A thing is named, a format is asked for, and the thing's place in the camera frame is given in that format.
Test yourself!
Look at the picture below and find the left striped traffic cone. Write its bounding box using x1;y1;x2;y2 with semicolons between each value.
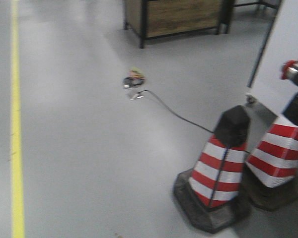
173;105;250;234

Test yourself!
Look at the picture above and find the striped traffic cone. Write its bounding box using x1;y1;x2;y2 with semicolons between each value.
242;93;298;211
173;105;250;234

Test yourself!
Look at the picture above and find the wooden black-framed cabinet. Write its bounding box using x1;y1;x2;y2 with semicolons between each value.
123;0;235;49

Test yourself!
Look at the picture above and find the right striped traffic cone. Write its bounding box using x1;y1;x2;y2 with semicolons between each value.
242;93;298;211

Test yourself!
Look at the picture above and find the white panel board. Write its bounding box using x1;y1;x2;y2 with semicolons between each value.
248;0;298;115

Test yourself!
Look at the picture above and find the black floor cable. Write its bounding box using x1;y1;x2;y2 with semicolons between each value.
129;89;214;133

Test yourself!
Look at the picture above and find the coiled cable bundle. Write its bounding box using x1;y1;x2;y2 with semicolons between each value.
123;66;147;89

